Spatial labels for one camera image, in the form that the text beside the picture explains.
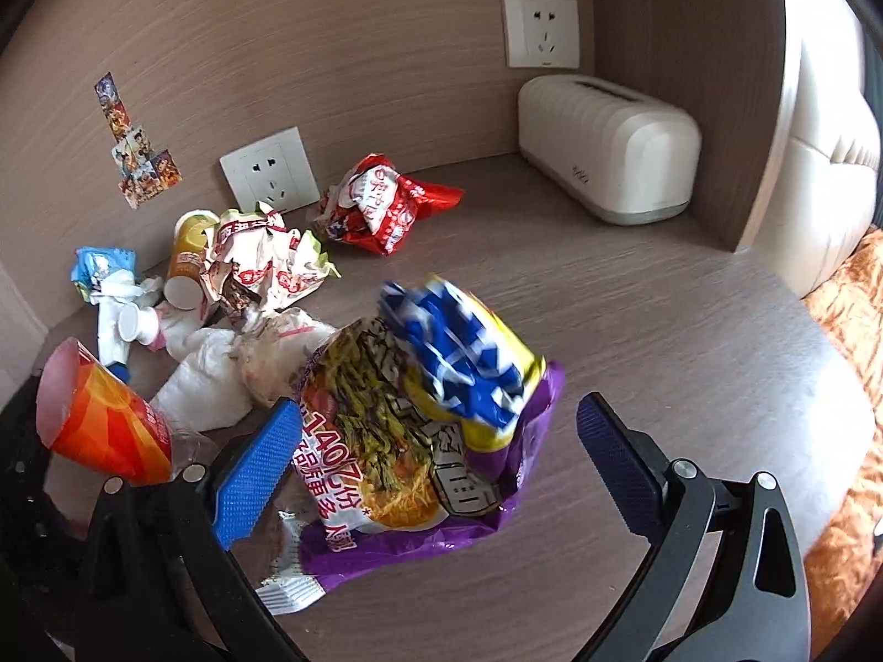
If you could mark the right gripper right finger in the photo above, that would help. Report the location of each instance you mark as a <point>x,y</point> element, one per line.
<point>755,602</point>

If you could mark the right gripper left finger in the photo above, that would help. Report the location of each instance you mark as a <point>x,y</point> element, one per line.
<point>161,579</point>

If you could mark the white tissue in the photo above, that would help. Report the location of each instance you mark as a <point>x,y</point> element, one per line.
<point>206,391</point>

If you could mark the pink floral tissue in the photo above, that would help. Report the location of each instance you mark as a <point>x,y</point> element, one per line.
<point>273,355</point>

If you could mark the purple yellow noodle bag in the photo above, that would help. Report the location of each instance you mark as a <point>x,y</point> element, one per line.
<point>420,427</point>

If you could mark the red green wrapper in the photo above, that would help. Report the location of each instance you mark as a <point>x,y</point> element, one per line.
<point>253,265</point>

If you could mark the red white snack bag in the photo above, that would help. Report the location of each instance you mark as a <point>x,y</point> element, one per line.
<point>374,206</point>

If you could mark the orange bed cover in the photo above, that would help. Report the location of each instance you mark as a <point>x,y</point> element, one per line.
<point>844,559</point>

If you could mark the orange plastic cup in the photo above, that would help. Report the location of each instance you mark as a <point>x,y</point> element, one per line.
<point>86,414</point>

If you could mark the white plastic cone wrapper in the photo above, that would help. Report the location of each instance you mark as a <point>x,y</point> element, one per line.
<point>117,290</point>

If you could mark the yellow paper cup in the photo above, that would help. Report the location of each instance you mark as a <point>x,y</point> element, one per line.
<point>182,288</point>

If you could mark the blue crumpled snack bag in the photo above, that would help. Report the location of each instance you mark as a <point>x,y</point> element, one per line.
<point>94,264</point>

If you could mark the cream padded headboard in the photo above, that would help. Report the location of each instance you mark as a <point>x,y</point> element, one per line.
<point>824,198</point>

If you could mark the white toaster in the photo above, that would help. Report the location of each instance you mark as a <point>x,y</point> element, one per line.
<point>628,158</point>

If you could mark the colourful wall stickers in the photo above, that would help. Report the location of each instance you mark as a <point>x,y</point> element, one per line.
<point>145,172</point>

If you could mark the lower white wall socket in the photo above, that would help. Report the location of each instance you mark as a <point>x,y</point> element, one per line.
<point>274,170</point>

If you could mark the white wall socket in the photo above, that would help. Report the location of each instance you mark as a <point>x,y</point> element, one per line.
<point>542,34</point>
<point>274,170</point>

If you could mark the upper white wall socket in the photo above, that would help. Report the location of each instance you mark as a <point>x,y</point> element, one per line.
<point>542,34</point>

